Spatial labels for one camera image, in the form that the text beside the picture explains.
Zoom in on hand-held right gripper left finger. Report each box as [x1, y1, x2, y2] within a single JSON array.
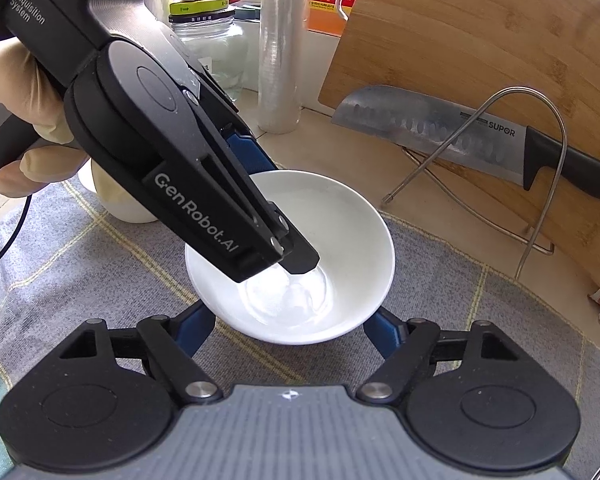
[[57, 301, 227, 404]]

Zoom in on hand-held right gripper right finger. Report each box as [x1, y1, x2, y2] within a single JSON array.
[[355, 310, 518, 403]]

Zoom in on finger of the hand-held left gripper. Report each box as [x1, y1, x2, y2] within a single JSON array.
[[222, 127, 279, 174], [185, 67, 322, 277]]

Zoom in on white bowl pink floral print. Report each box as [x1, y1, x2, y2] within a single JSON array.
[[76, 159, 162, 224], [184, 170, 397, 347]]

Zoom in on person's left hand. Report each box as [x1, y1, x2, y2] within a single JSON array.
[[0, 36, 92, 199]]

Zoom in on grey blue checked cloth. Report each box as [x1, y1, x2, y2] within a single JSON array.
[[0, 180, 600, 480]]

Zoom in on glass jar yellow green lid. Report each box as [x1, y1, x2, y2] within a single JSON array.
[[168, 0, 247, 107]]

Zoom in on roll of plastic wrap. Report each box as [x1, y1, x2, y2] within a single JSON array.
[[257, 0, 304, 134]]

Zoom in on bamboo cutting board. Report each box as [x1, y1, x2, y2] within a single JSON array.
[[316, 0, 600, 307]]

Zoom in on black handled kitchen knife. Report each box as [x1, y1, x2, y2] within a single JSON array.
[[329, 85, 600, 207]]

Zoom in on black cable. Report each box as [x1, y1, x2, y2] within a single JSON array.
[[0, 194, 31, 277]]

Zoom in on metal wire rack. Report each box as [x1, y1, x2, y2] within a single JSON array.
[[380, 86, 569, 282]]

